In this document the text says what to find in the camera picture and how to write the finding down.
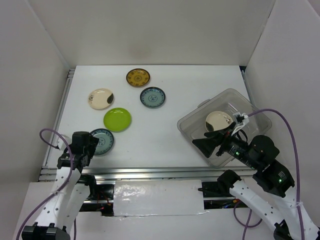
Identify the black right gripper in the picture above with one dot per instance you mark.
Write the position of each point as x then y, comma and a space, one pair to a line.
206, 145

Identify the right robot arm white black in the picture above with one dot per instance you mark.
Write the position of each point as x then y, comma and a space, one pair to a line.
288, 219

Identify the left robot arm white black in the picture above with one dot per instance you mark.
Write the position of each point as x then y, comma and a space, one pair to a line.
54, 217

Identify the small blue patterned plate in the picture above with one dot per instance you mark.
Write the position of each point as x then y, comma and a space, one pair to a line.
106, 141

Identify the yellow patterned plate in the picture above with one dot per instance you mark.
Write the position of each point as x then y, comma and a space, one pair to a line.
138, 77

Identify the lime green plate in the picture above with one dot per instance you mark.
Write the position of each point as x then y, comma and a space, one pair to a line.
117, 119

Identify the cream plate with dark patch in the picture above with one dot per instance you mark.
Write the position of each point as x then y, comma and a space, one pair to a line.
100, 98

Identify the white front cover panel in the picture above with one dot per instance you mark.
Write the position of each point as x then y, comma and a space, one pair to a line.
158, 198

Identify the large blue patterned plate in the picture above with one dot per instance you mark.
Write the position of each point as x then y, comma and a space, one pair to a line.
152, 97

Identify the large cream plate dark patch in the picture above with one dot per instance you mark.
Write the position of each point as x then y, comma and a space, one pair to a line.
217, 120

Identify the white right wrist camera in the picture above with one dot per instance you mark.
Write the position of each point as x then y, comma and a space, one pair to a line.
242, 120

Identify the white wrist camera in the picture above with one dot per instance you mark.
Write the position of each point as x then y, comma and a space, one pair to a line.
242, 120
63, 142

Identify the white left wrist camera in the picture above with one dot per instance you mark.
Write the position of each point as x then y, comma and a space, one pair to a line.
63, 142

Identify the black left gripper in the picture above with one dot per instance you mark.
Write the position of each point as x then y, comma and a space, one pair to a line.
93, 143

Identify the clear plastic bin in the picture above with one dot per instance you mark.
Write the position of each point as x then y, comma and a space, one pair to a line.
192, 126

